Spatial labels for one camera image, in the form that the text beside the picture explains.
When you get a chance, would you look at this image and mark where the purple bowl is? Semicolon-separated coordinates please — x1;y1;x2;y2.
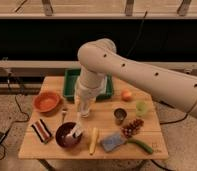
55;122;82;148

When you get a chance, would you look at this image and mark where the green plastic tray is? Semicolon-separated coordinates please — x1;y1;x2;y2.
63;69;114;101

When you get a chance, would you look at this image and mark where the black cable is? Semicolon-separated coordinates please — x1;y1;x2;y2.
6;73;30;134
126;10;149;59

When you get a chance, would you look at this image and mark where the bunch of red grapes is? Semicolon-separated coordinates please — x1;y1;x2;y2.
121;119;144;138

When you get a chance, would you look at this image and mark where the blue sponge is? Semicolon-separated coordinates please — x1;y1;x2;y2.
100;132;125;152

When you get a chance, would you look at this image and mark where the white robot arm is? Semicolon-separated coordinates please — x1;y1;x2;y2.
75;38;197;119

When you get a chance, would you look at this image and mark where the black cable right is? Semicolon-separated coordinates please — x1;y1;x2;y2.
126;10;149;59

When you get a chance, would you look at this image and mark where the metal cup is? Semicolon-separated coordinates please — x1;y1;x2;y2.
114;108;127;125

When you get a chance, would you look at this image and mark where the orange fruit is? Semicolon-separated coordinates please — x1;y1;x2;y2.
121;90;132;101

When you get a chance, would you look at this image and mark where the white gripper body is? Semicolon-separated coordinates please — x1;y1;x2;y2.
74;88;96;115

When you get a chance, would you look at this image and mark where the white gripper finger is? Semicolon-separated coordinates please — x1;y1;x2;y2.
77;112;83;131

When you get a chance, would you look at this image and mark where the orange bowl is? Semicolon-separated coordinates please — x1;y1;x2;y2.
33;91;60;113

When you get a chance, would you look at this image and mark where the black and white brush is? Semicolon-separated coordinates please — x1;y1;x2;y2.
66;123;83;138

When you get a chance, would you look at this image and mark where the metal fork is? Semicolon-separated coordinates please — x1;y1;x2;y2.
61;107;67;123

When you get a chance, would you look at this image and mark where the black cable left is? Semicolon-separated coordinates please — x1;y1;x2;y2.
6;73;30;134

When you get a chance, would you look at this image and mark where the small green cup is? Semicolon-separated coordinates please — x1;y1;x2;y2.
136;101;148;116

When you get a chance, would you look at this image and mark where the green pepper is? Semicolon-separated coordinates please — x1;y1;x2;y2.
126;139;154;154

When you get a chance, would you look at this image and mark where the wooden table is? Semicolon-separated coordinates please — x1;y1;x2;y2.
18;78;168;160

